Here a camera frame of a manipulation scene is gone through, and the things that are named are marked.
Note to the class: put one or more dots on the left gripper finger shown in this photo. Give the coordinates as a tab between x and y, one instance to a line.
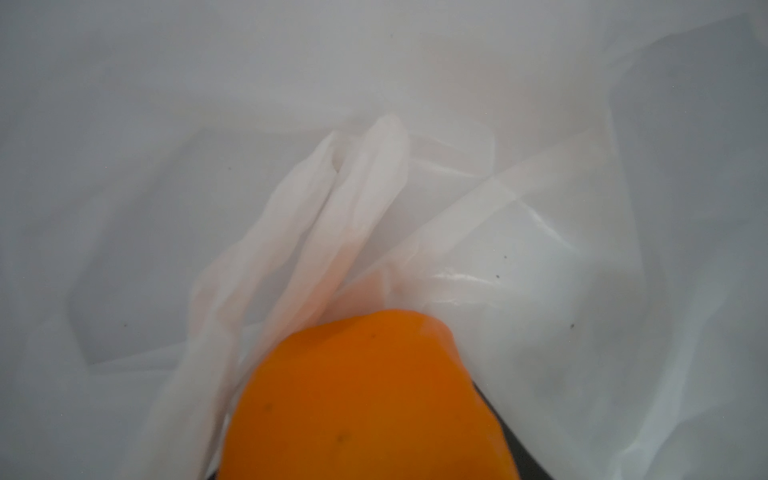
527	466

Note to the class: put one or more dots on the white plastic bag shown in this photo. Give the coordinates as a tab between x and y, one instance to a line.
578	189

